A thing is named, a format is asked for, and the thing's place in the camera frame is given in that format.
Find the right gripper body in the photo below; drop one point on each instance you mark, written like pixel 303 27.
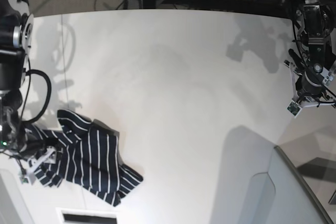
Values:
pixel 36 146

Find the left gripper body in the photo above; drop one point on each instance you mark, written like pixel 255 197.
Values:
pixel 308 85

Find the navy white striped t-shirt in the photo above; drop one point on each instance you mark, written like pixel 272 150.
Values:
pixel 87 154

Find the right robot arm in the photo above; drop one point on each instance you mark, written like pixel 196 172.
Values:
pixel 16 32

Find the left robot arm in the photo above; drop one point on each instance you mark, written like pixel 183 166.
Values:
pixel 313 21

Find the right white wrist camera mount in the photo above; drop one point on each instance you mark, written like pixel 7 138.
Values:
pixel 36 166

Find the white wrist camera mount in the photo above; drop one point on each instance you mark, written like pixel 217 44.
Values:
pixel 296 104
pixel 36 166

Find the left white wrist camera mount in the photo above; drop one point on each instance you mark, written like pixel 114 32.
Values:
pixel 296 104

